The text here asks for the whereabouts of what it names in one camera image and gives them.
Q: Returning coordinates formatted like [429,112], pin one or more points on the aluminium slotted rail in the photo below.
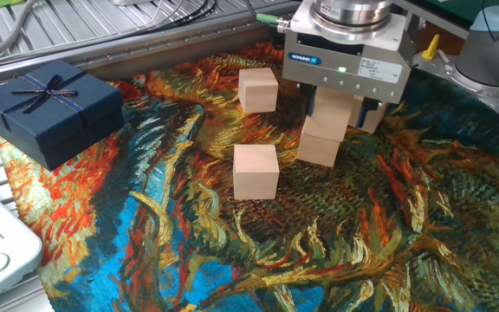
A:
[167,45]

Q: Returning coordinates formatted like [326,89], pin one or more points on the navy gift box with ribbon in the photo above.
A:
[59,125]

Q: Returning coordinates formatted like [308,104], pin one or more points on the sunflower painting print cloth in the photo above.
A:
[189,238]

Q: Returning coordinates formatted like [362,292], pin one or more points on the yellow plastic piece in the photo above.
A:
[430,51]

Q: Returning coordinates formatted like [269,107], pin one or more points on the plain wooden cube block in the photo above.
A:
[329,117]
[258,93]
[316,152]
[256,173]
[377,121]

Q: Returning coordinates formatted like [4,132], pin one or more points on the silver Schunk gripper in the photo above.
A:
[310,69]

